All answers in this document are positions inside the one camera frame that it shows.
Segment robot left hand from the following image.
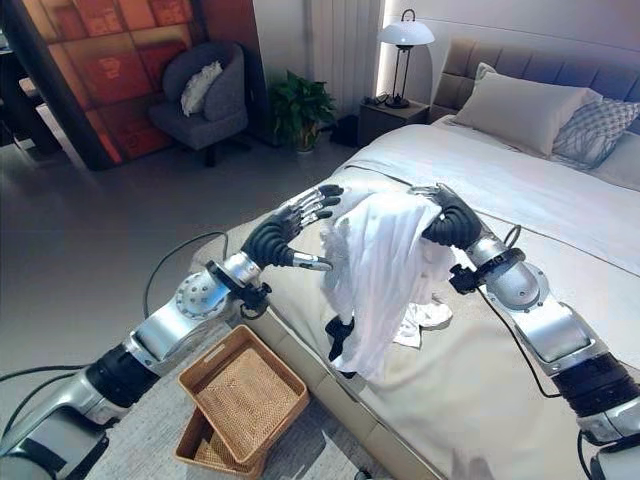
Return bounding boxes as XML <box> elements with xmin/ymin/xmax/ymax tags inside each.
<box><xmin>241</xmin><ymin>184</ymin><xmax>345</xmax><ymax>272</ymax></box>

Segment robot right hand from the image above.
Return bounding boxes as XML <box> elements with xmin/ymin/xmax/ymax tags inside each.
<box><xmin>409</xmin><ymin>183</ymin><xmax>482</xmax><ymax>249</ymax></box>

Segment black sock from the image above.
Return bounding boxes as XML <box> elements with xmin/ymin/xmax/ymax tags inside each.
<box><xmin>323</xmin><ymin>313</ymin><xmax>357</xmax><ymax>361</ymax></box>

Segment white blanket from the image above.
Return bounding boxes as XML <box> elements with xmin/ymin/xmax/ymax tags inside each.
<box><xmin>329</xmin><ymin>115</ymin><xmax>640</xmax><ymax>278</ymax></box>

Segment beige upholstered bed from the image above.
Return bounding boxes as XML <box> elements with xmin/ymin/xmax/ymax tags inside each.
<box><xmin>192</xmin><ymin>37</ymin><xmax>640</xmax><ymax>480</ymax></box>

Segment white patterned garment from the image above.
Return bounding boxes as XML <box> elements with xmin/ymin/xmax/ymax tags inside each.
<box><xmin>392</xmin><ymin>294</ymin><xmax>454</xmax><ymax>349</ymax></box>

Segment dark bedside table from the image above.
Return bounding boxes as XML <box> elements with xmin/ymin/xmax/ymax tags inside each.
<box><xmin>358</xmin><ymin>96</ymin><xmax>431</xmax><ymax>148</ymax></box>

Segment beige pillow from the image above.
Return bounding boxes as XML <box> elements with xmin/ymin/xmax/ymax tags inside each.
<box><xmin>451</xmin><ymin>62</ymin><xmax>604</xmax><ymax>156</ymax></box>

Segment green potted plant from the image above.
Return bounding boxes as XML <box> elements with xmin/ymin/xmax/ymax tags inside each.
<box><xmin>269</xmin><ymin>69</ymin><xmax>337</xmax><ymax>153</ymax></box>

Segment grey armchair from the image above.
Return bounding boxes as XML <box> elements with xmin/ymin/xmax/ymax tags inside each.
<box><xmin>148</xmin><ymin>40</ymin><xmax>253</xmax><ymax>168</ymax></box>

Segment woven rattan basket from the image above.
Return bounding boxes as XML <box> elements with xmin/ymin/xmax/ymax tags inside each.
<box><xmin>173</xmin><ymin>405</ymin><xmax>266</xmax><ymax>474</ymax></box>
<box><xmin>178</xmin><ymin>324</ymin><xmax>311</xmax><ymax>465</ymax></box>

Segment grey patterned pillow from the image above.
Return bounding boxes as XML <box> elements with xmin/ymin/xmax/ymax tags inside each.
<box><xmin>552</xmin><ymin>96</ymin><xmax>640</xmax><ymax>169</ymax></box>

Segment white cushion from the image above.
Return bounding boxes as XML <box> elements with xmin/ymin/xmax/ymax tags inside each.
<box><xmin>180</xmin><ymin>60</ymin><xmax>224</xmax><ymax>118</ymax></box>

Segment white dome table lamp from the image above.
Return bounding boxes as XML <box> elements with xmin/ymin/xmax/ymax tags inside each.
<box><xmin>376</xmin><ymin>8</ymin><xmax>436</xmax><ymax>110</ymax></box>

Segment orange panel partition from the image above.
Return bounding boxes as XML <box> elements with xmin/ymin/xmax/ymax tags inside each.
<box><xmin>3</xmin><ymin>0</ymin><xmax>271</xmax><ymax>172</ymax></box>

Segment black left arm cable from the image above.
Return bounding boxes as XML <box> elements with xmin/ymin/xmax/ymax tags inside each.
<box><xmin>0</xmin><ymin>230</ymin><xmax>230</xmax><ymax>384</ymax></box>

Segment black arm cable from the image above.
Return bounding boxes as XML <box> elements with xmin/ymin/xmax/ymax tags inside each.
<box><xmin>0</xmin><ymin>230</ymin><xmax>230</xmax><ymax>384</ymax></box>
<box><xmin>479</xmin><ymin>225</ymin><xmax>640</xmax><ymax>480</ymax></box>

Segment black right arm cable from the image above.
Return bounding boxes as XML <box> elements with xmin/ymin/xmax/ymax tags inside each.
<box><xmin>479</xmin><ymin>225</ymin><xmax>640</xmax><ymax>480</ymax></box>

